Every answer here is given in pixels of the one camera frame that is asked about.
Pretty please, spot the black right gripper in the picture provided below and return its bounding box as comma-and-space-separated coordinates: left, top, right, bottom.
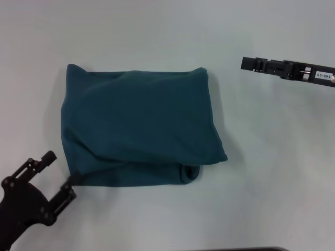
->
240, 56, 335, 89

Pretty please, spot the teal t-shirt with beige print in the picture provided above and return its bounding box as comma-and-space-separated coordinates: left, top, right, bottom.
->
60, 63, 229, 188

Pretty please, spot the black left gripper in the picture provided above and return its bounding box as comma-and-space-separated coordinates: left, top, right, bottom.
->
0, 150, 84, 245

